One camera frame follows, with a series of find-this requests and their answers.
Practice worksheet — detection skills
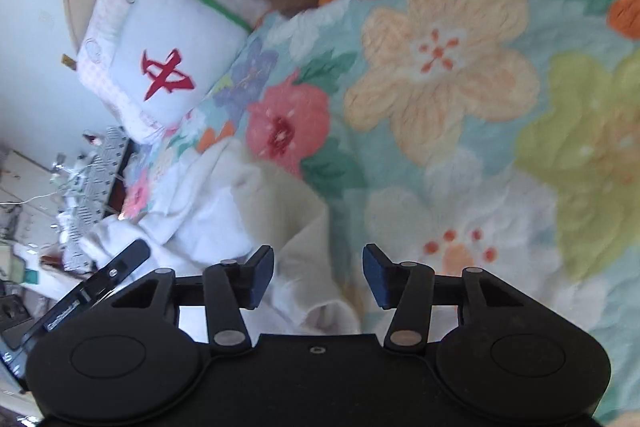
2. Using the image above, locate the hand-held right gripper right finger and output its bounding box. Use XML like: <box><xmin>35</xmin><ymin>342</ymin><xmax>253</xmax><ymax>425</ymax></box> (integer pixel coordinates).
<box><xmin>362</xmin><ymin>243</ymin><xmax>527</xmax><ymax>354</ymax></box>

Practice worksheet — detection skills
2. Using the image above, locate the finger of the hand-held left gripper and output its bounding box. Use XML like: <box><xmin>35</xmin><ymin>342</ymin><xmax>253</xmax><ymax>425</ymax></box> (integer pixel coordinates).
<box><xmin>80</xmin><ymin>240</ymin><xmax>152</xmax><ymax>293</ymax></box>

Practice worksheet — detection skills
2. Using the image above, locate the white cotton garment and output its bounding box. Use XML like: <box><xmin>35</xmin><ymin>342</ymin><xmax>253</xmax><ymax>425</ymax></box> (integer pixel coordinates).
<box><xmin>80</xmin><ymin>139</ymin><xmax>363</xmax><ymax>338</ymax></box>

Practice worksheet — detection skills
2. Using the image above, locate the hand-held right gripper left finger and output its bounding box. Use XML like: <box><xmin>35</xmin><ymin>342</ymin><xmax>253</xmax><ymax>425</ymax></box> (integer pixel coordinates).
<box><xmin>110</xmin><ymin>245</ymin><xmax>275</xmax><ymax>355</ymax></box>

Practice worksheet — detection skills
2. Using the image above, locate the white cushion with red mark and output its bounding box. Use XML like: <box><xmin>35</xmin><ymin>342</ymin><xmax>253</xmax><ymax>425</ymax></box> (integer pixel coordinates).
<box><xmin>111</xmin><ymin>0</ymin><xmax>253</xmax><ymax>128</ymax></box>

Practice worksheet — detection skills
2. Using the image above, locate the black and white patterned cloth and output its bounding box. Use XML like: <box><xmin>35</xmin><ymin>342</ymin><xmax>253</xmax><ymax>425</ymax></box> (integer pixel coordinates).
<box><xmin>59</xmin><ymin>126</ymin><xmax>132</xmax><ymax>268</ymax></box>

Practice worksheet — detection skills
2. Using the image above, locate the cluttered bedside table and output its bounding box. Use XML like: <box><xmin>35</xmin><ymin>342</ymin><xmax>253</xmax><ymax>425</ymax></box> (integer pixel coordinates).
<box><xmin>0</xmin><ymin>146</ymin><xmax>68</xmax><ymax>293</ymax></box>

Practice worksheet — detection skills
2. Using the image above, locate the floral quilted bedspread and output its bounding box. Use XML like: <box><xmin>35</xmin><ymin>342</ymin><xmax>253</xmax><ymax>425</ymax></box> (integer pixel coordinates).
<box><xmin>120</xmin><ymin>0</ymin><xmax>640</xmax><ymax>427</ymax></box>

